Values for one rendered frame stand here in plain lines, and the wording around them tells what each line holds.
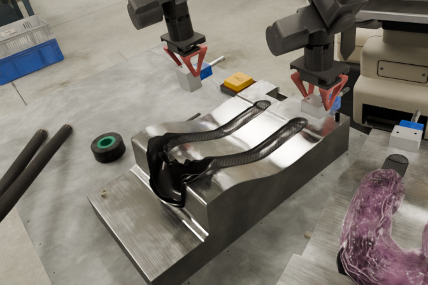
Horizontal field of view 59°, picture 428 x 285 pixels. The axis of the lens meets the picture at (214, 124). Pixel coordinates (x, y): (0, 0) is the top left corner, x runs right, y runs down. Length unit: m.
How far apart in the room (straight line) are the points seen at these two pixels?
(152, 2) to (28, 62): 3.00
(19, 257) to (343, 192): 1.67
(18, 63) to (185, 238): 3.22
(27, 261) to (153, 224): 1.37
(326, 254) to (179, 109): 0.62
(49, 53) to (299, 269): 3.43
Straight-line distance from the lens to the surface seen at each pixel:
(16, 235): 2.19
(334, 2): 0.66
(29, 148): 1.07
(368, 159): 0.79
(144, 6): 0.82
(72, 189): 0.95
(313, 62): 0.77
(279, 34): 0.69
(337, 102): 0.87
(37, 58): 3.78
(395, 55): 1.08
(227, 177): 0.65
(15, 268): 2.05
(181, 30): 0.88
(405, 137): 0.81
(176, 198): 0.73
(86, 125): 1.15
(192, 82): 0.93
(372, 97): 1.11
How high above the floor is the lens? 1.39
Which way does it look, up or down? 36 degrees down
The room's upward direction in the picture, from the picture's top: 11 degrees counter-clockwise
